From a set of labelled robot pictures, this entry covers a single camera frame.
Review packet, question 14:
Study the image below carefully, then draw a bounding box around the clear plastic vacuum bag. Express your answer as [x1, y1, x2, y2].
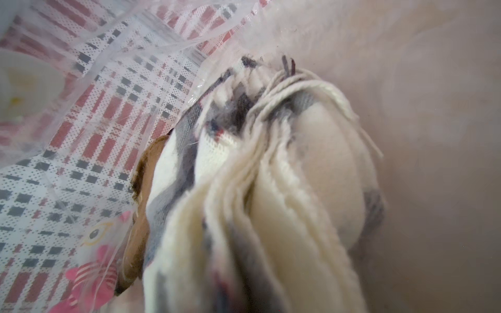
[1, 1, 500, 312]

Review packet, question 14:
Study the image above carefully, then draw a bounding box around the brown knitted scarf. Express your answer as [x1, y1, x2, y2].
[115, 134, 170, 296]

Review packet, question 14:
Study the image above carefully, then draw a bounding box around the pink striped plush toy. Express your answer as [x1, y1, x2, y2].
[49, 211, 133, 312]

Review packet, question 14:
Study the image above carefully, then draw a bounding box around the grey white plaid scarf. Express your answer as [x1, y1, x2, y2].
[142, 56, 384, 312]

